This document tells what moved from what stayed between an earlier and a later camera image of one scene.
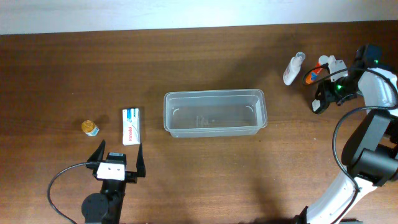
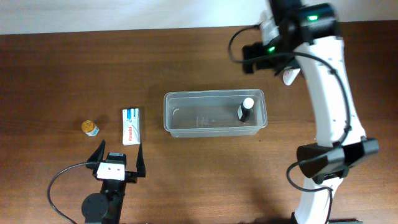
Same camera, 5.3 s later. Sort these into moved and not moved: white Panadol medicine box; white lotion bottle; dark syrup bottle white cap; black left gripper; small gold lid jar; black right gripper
Moved: black right gripper; dark syrup bottle white cap
Not moved: white Panadol medicine box; black left gripper; white lotion bottle; small gold lid jar
